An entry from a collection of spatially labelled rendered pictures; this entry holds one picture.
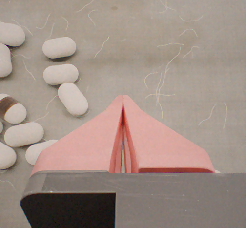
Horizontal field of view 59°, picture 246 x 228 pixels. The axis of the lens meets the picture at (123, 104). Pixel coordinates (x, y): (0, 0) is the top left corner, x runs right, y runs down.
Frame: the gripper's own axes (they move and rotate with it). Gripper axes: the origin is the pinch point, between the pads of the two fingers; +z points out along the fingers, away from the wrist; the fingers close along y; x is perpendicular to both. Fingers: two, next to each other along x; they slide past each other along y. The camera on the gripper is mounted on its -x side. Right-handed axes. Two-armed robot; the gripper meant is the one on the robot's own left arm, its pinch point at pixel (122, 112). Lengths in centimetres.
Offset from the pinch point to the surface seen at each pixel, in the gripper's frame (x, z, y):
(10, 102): 3.2, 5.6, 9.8
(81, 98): 3.1, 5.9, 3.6
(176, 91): 3.5, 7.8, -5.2
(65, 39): -0.8, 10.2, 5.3
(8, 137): 5.1, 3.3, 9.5
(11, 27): -1.7, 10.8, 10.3
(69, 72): 1.4, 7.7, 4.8
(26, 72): 2.3, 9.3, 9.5
